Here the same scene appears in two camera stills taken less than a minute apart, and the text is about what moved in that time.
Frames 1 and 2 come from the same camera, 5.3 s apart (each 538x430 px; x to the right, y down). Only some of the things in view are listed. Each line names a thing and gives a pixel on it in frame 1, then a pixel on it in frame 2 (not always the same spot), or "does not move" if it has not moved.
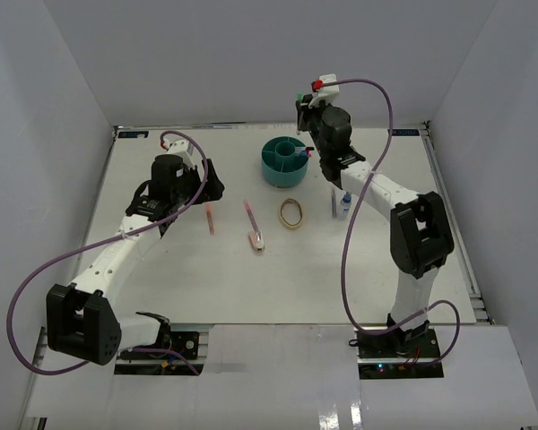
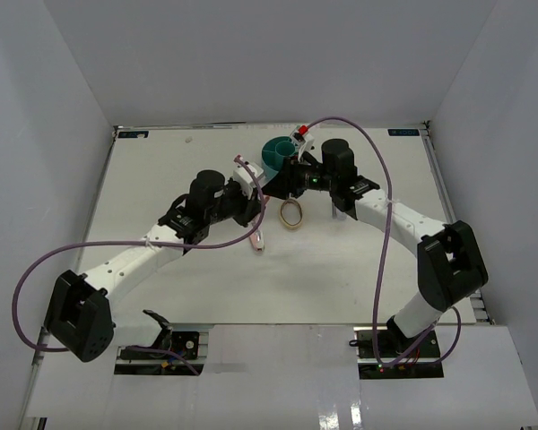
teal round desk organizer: (281, 166) does not move
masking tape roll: (290, 226) does not move
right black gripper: (305, 113) to (288, 180)
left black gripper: (212, 189) to (250, 208)
